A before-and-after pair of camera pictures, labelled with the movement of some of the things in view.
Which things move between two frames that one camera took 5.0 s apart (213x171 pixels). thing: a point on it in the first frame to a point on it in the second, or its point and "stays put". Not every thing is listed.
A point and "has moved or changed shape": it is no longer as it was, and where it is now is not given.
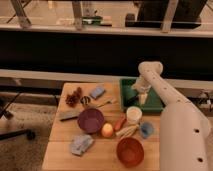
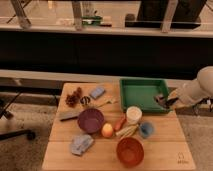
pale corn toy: [126, 131] stays put
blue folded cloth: [80, 143] stays put
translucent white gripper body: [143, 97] to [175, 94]
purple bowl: [90, 120] stays put
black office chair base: [4, 112] stays put
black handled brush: [130, 101] has moved or changed shape
